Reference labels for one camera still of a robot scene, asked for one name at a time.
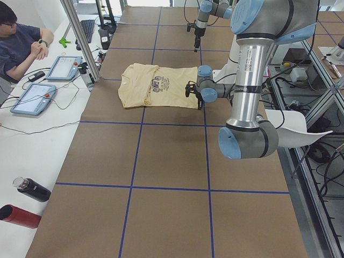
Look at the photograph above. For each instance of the near blue teach pendant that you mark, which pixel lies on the near blue teach pendant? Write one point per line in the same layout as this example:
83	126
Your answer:
35	99

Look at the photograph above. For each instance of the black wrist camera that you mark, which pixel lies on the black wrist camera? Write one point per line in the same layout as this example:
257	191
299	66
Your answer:
190	88

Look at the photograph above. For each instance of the aluminium frame post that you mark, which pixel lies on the aluminium frame post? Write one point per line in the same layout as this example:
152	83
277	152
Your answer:
76	26

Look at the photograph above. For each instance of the green plastic tool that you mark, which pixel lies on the green plastic tool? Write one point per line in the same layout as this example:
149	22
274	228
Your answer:
64	42

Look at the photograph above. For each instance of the blue teach pendant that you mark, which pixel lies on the blue teach pendant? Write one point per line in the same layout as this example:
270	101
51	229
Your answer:
35	99
64	68

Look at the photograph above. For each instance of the black water bottle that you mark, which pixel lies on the black water bottle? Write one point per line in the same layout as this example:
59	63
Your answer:
31	188

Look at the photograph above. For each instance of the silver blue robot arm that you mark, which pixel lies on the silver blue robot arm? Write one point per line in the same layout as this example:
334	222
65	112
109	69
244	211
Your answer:
258	26
220	9

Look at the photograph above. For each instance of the far blue teach pendant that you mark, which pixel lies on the far blue teach pendant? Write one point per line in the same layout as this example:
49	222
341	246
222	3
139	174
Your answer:
64	68

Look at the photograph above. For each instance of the black smartphone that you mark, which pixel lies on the black smartphone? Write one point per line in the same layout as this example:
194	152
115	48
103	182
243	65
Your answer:
36	76

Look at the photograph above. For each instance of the white curved plastic sheet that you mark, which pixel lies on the white curved plastic sheet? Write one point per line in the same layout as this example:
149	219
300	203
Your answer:
293	133

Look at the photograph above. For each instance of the cream long-sleeve graphic shirt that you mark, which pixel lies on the cream long-sleeve graphic shirt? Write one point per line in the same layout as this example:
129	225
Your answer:
152	85

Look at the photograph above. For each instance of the seated person in navy shirt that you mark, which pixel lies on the seated person in navy shirt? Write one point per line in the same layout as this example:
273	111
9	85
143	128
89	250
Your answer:
21	45

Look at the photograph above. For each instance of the black monitor stand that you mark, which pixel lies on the black monitor stand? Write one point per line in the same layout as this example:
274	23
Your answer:
107	20

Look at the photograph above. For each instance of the brown paper table cover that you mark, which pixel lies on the brown paper table cover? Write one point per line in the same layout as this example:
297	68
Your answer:
152	181

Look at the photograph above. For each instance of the red cylindrical bottle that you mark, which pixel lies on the red cylindrical bottle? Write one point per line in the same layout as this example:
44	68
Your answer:
18	216

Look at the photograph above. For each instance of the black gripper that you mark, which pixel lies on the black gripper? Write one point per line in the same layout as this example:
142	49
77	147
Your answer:
199	31
199	97

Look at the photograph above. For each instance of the clear bottle with black cap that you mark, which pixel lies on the clear bottle with black cap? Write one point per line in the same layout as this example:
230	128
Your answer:
86	76

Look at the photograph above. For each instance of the black keyboard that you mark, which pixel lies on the black keyboard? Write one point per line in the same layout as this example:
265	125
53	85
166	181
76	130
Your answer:
88	28

